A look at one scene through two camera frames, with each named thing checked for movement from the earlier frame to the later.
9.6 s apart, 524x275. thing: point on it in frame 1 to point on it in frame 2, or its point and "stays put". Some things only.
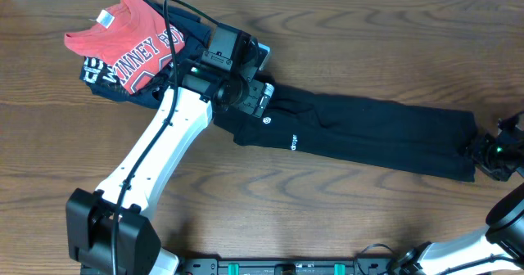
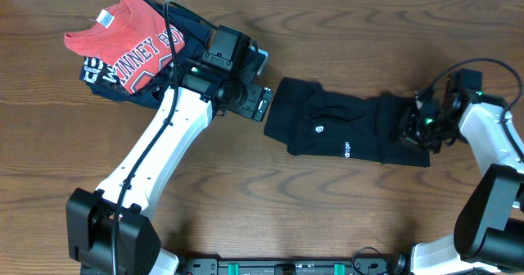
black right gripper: (478, 155) to (407, 130)
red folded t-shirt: (130, 37) stays put
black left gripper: (257, 100) stays put
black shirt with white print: (102, 78) stays put
